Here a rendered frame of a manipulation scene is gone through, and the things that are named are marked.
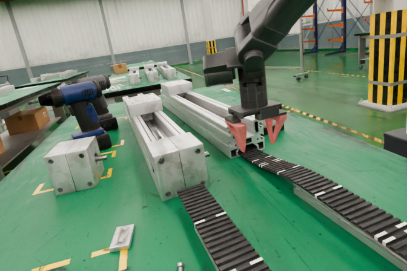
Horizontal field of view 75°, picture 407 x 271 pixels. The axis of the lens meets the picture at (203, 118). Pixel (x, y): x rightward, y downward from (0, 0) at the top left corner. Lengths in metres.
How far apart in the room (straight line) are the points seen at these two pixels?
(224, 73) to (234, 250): 0.33
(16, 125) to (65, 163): 3.83
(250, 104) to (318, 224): 0.26
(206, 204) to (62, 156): 0.35
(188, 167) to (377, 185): 0.34
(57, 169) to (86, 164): 0.06
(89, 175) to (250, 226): 0.38
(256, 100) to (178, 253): 0.32
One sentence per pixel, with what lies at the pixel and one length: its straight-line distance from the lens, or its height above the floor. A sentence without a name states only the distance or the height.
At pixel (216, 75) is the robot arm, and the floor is 0.99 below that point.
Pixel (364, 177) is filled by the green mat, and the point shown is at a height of 0.78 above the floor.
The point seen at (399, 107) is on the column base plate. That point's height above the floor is 0.03.
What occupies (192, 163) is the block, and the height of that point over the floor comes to 0.84.
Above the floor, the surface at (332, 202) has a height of 0.81.
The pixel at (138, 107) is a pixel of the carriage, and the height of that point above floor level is 0.89.
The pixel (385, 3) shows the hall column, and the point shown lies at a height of 1.19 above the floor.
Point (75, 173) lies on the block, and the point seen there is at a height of 0.82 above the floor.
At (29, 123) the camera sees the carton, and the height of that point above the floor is 0.34.
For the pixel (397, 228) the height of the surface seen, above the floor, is 0.81.
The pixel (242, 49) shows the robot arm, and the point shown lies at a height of 1.04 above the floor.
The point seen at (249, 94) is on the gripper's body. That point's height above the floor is 0.95.
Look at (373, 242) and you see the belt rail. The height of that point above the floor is 0.79.
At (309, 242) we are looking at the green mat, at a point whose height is 0.78.
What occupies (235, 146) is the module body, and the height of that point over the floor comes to 0.81.
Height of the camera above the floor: 1.06
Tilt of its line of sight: 16 degrees down
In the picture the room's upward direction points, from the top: 8 degrees counter-clockwise
